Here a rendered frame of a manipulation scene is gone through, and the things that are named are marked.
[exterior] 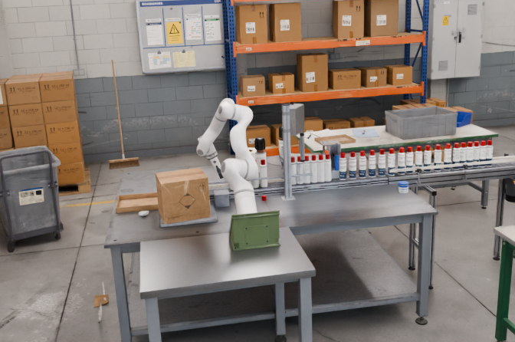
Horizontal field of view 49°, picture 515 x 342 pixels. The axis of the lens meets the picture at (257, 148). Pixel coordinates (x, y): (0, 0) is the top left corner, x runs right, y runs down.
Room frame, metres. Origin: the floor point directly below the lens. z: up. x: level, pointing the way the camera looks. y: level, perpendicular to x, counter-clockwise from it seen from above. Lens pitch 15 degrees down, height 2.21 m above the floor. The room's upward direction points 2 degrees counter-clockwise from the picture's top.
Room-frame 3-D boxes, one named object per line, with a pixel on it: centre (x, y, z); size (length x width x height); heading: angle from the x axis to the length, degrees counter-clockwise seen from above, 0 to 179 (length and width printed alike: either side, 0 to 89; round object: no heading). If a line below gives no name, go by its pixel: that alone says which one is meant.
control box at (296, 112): (3.85, -0.26, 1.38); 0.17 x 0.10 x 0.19; 154
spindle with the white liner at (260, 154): (4.18, -0.02, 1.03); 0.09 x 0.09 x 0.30
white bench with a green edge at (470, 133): (5.65, -1.39, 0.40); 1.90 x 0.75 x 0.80; 100
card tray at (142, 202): (3.77, 0.85, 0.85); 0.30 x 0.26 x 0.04; 98
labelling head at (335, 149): (4.07, -0.54, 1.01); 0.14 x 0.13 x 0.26; 98
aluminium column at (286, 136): (3.78, -0.20, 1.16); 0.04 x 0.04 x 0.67; 8
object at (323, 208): (4.00, 0.00, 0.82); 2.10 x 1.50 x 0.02; 98
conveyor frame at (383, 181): (3.92, -0.14, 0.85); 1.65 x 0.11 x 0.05; 98
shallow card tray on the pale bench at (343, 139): (5.41, -0.76, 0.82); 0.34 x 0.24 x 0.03; 106
